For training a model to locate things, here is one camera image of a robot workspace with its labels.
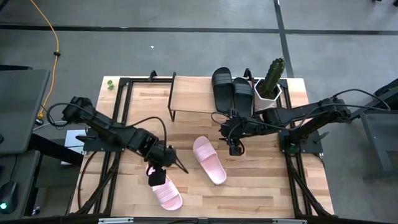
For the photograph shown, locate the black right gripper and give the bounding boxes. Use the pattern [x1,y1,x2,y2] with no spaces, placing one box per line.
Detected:
[218,108,265,141]

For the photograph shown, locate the pink rubber slide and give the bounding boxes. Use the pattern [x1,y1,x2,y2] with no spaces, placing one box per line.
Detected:
[145,164,183,212]
[192,136,228,186]

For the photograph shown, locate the white box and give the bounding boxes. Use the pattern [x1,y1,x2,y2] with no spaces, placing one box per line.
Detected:
[64,129,87,156]

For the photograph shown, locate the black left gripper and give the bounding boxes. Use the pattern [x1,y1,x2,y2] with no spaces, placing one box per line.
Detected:
[145,141,190,174]

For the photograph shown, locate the black rubber slide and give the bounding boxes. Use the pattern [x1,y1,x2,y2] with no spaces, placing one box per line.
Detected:
[232,77,254,118]
[211,67,234,114]

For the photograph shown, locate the green cactus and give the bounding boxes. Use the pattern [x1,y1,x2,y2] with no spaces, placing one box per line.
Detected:
[260,57,286,97]

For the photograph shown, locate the wooden shelf black frame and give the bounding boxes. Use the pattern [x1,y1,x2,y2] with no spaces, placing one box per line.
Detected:
[167,72,256,123]

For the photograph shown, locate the yellow cable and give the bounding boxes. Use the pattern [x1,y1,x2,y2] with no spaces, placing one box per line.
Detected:
[30,0,60,121]

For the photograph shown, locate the black device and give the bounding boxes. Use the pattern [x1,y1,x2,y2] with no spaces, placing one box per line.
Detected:
[374,79,398,100]

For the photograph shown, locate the grey metal stand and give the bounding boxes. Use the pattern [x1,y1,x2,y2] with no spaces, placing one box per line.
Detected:
[343,77,398,183]

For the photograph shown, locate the grey desk top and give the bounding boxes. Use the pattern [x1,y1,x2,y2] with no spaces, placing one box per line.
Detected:
[0,150,41,220]
[0,68,51,156]

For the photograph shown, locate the black computer mouse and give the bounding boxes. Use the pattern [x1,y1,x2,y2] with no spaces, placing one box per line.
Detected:
[0,181,19,215]

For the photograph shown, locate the silver metal bracket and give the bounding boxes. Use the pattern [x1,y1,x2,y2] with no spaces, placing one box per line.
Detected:
[98,217,134,224]
[272,218,308,224]

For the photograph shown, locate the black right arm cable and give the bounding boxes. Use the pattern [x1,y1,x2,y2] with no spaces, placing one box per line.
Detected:
[210,88,392,156]

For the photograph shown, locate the black metal table frame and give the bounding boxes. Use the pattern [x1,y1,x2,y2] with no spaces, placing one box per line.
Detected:
[65,67,335,220]

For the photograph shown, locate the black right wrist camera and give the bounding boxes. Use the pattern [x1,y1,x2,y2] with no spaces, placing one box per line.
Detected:
[228,139,245,156]

